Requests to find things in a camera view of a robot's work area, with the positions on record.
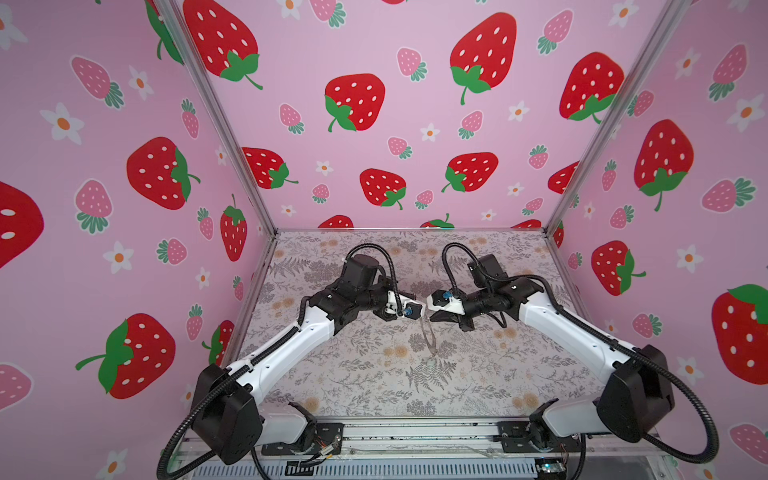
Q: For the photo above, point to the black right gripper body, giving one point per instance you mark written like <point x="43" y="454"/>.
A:
<point x="460" y="319"/>

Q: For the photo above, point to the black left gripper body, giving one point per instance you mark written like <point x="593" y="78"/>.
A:
<point x="380" y="313"/>

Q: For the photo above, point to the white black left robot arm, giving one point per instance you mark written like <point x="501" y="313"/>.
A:
<point x="228" y="414"/>

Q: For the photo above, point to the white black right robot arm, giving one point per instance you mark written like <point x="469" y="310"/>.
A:
<point x="634" y="399"/>

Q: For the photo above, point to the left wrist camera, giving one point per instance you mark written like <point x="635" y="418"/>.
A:
<point x="419" y="307"/>

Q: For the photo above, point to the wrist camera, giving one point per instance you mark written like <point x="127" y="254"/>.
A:
<point x="445" y="301"/>
<point x="419" y="307"/>

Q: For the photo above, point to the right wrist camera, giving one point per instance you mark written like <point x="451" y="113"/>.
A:
<point x="445" y="301"/>

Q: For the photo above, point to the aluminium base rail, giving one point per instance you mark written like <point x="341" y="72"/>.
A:
<point x="444" y="448"/>

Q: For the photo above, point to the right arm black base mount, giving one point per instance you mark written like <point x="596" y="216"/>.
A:
<point x="528" y="438"/>

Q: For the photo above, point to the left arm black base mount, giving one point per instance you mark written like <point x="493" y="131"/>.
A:
<point x="320" y="439"/>

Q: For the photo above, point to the aluminium corner post left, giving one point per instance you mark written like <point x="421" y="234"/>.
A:
<point x="180" y="34"/>

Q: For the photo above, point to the aluminium corner post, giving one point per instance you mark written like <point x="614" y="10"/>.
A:
<point x="180" y="34"/>
<point x="667" y="22"/>

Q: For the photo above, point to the aluminium corner post right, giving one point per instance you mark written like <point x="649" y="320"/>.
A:
<point x="667" y="22"/>

